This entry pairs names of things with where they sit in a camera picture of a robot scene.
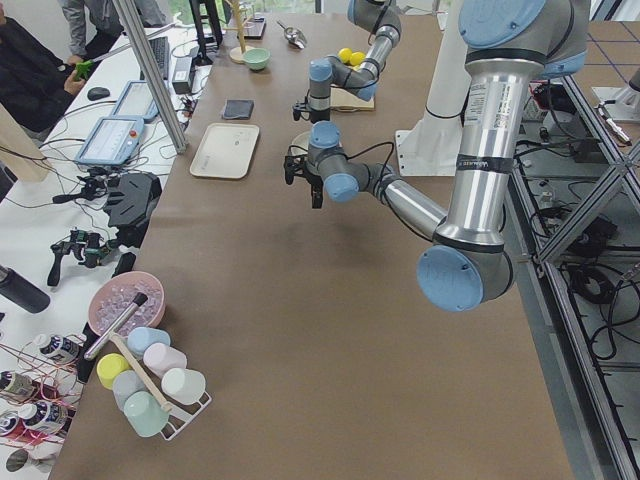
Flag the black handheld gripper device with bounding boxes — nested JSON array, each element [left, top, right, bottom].
[[47, 229, 120, 287]]

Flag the pink bowl with ice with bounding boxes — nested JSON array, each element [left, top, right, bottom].
[[88, 271, 165, 337]]

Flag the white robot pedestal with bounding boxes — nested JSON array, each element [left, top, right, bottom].
[[396, 1, 471, 176]]

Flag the near blue teach pendant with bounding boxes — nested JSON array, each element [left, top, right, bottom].
[[75, 116, 145, 166]]

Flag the blue cup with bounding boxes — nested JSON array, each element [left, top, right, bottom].
[[126, 327, 171, 359]]

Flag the mint green cup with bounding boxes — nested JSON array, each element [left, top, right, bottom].
[[123, 391, 169, 438]]

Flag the metal scoop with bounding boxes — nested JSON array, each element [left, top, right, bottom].
[[276, 20, 307, 50]]

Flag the seated person in black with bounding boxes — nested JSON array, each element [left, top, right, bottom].
[[1, 13, 86, 142]]

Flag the white cup rack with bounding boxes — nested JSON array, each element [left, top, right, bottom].
[[159, 392, 213, 441]]

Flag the whole yellow lemon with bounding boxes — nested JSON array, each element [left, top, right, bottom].
[[338, 47, 353, 64], [349, 51, 366, 67]]

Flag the grey cup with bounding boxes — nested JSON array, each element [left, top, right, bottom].
[[112, 370, 147, 411]]

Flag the aluminium frame post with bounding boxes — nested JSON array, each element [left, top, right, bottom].
[[113, 0, 187, 154]]

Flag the wooden cutting board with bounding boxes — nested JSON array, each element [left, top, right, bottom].
[[330, 87, 375, 112]]

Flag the far blue teach pendant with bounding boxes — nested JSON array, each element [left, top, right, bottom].
[[111, 80, 159, 123]]

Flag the cream round plate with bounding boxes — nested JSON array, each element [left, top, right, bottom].
[[289, 130, 310, 156]]

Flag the white cup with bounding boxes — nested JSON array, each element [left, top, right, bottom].
[[161, 368, 206, 405]]

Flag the wooden cup tree stand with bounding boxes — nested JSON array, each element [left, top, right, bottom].
[[224, 0, 254, 64]]

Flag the black plastic bracket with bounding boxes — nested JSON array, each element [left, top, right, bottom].
[[103, 172, 162, 247]]

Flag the dark grey folded cloth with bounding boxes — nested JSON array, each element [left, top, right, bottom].
[[221, 99, 254, 120]]

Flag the cream rectangular tray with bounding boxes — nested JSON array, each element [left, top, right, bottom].
[[189, 123, 260, 180]]

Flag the blue teach pendant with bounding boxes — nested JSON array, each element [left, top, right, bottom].
[[111, 80, 159, 123], [75, 116, 145, 166]]

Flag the yellow cup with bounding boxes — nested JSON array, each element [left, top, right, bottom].
[[97, 353, 131, 390]]

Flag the black computer mouse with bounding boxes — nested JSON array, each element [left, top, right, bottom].
[[87, 87, 111, 101]]

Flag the pink cup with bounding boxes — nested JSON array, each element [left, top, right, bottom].
[[143, 342, 187, 378]]

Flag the black keyboard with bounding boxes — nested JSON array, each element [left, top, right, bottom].
[[149, 36, 171, 80]]

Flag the metal black-tipped muddler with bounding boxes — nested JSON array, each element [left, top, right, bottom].
[[83, 292, 148, 361]]

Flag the mint green bowl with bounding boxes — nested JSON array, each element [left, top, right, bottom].
[[243, 48, 271, 71]]

